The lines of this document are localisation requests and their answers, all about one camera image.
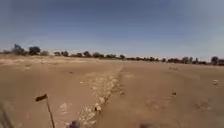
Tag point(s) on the row of trees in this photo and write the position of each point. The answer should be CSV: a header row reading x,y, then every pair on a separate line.
x,y
96,55

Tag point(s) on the strip of pale stones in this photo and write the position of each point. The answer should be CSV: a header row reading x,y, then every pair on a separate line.
x,y
101,88

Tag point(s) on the small stone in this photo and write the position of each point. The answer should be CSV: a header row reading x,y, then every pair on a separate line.
x,y
174,93

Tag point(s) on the robot's own part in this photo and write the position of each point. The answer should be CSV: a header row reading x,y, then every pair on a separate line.
x,y
73,125
144,126

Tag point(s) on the pale stone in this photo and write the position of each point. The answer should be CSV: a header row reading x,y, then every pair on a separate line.
x,y
215,82

